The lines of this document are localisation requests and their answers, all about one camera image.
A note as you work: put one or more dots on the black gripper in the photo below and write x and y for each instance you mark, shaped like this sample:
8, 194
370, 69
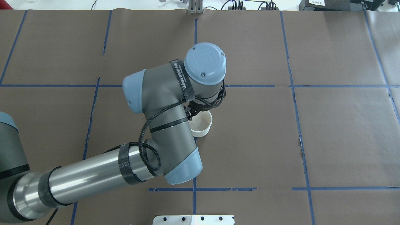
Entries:
189, 115

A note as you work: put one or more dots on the white smiley face mug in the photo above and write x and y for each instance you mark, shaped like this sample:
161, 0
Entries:
201, 124

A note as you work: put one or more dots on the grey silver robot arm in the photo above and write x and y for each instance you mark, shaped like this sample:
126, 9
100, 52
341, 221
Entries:
167, 97

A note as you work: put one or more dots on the black equipment box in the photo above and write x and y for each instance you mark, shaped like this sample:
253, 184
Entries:
340, 5

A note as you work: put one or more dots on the black power strip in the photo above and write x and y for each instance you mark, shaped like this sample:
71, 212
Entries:
258, 5

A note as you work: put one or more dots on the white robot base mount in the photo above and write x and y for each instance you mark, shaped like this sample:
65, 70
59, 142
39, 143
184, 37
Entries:
194, 220

